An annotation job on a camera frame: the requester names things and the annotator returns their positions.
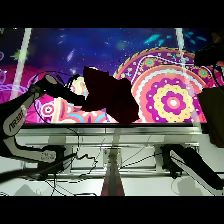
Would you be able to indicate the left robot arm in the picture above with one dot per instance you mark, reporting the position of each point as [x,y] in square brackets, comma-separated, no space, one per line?
[15,120]

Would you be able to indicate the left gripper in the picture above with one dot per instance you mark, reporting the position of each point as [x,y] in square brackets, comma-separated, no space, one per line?
[71,97]

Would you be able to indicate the silver frame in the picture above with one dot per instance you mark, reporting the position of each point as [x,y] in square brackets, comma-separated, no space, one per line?
[133,135]

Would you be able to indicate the dark red garment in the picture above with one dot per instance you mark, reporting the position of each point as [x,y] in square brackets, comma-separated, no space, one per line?
[110,95]

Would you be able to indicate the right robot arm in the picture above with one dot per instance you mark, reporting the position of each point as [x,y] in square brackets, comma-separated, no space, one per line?
[196,168]

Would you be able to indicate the brown garment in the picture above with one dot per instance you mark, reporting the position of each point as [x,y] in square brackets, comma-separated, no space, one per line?
[213,113]

